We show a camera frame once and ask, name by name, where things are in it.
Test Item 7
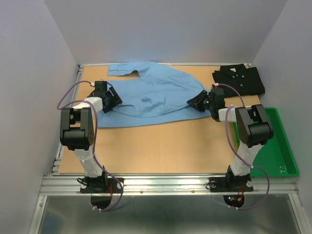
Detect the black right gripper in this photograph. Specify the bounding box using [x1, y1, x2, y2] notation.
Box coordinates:
[186, 89, 215, 112]

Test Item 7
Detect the aluminium table frame rail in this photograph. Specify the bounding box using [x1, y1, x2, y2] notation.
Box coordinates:
[29, 63, 303, 234]

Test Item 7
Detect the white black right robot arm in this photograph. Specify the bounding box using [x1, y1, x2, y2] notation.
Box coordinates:
[187, 86, 274, 193]

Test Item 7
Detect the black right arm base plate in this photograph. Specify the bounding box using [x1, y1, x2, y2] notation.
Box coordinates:
[206, 176, 254, 193]

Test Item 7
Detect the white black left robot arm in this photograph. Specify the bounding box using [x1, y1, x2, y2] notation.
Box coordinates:
[57, 80, 122, 193]

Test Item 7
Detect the green plastic tray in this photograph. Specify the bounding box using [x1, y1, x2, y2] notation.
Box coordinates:
[233, 107, 300, 178]

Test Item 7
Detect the folded black shirt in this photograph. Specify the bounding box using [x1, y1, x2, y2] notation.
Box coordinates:
[212, 64, 265, 96]

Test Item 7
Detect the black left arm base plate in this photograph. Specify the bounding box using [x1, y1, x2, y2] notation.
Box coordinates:
[77, 176, 121, 194]

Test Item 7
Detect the light blue long sleeve shirt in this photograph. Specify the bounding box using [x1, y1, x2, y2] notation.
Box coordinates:
[98, 62, 211, 128]

